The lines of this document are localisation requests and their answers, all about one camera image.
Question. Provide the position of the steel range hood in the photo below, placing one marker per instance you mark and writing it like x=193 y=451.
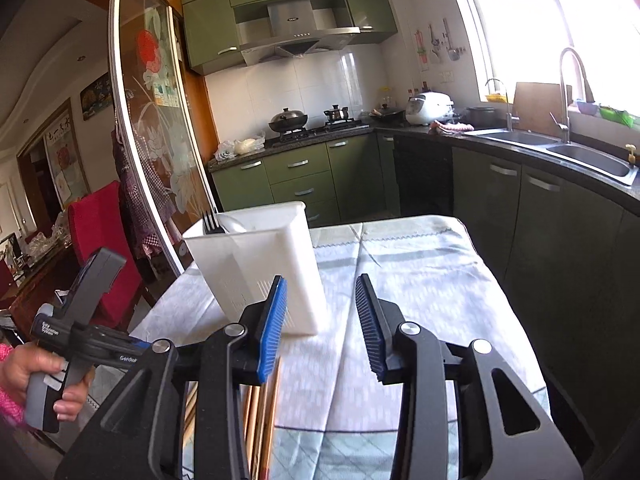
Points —
x=295 y=35

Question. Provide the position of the person's left hand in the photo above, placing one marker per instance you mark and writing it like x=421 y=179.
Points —
x=20 y=367

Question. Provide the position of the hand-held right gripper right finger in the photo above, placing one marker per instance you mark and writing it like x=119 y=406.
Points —
x=367 y=320

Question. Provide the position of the black pan with lid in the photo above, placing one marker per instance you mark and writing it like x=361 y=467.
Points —
x=387 y=112

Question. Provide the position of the purple bowl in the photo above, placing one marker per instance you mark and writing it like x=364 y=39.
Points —
x=587 y=107

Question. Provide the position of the person's left forearm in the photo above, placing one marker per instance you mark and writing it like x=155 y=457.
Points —
x=7 y=407

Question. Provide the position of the green wall cabinet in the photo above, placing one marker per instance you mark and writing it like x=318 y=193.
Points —
x=207 y=30

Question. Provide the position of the dark framed picture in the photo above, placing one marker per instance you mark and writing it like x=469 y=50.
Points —
x=96 y=96

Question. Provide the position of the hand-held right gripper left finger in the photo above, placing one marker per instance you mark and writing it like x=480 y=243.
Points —
x=272 y=330

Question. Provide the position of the white plastic utensil holder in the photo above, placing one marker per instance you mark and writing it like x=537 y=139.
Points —
x=280 y=270

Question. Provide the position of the dark green sink cabinet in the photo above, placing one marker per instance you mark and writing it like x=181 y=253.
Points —
x=550 y=240

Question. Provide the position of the chair with red cover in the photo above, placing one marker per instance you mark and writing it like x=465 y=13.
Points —
x=100 y=230

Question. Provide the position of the bundle of wooden chopsticks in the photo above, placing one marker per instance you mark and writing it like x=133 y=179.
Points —
x=262 y=420

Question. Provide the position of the calligraphy wall poster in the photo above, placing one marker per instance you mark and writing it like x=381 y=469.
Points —
x=65 y=155

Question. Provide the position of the green drawer cabinet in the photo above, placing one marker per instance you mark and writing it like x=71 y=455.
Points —
x=300 y=180

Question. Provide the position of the tall steel faucet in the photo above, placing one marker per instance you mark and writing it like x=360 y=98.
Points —
x=565 y=110

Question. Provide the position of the group of glassware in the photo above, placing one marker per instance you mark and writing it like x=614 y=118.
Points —
x=47 y=240

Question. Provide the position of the white wall socket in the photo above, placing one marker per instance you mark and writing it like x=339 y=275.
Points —
x=447 y=76

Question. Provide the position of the white rice cooker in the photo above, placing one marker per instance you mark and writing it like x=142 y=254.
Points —
x=427 y=107

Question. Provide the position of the wall utensil rack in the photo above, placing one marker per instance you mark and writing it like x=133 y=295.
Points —
x=452 y=52

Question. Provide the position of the small black pot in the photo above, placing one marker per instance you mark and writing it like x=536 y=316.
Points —
x=336 y=114

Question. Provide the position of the checked apron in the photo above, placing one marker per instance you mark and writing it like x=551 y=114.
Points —
x=131 y=195

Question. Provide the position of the white spoon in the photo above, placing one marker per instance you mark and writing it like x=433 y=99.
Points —
x=232 y=224

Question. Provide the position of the pale checked tablecloth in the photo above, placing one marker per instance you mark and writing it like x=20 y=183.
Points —
x=425 y=280

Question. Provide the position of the wooden cutting board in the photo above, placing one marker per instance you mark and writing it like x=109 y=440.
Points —
x=535 y=107

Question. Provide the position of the steel double sink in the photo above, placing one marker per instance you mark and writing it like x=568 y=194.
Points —
x=590 y=157

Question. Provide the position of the white plastic bag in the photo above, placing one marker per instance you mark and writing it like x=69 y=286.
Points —
x=242 y=146

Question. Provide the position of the flower print glass sliding door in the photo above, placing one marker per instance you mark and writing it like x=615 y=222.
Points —
x=160 y=160

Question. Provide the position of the gas stove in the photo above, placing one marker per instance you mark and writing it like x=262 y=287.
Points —
x=320 y=131

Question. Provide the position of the black fork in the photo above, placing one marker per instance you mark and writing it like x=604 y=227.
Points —
x=212 y=225

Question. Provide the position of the yellow faucet basket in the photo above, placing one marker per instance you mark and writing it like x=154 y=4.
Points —
x=496 y=97

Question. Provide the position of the glass jar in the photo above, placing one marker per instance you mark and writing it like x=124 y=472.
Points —
x=385 y=96

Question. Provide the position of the window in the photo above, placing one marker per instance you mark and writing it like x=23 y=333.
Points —
x=550 y=20

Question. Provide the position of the wooden sideboard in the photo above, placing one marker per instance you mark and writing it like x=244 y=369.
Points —
x=35 y=290

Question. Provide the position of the black cooking pot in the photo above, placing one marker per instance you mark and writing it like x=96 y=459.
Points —
x=480 y=116

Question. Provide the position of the pink cloth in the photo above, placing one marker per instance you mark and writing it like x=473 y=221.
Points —
x=450 y=127

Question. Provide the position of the black wok with lid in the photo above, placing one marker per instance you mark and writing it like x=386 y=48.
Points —
x=287 y=121

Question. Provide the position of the black stone countertop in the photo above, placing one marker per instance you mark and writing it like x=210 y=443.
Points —
x=350 y=135

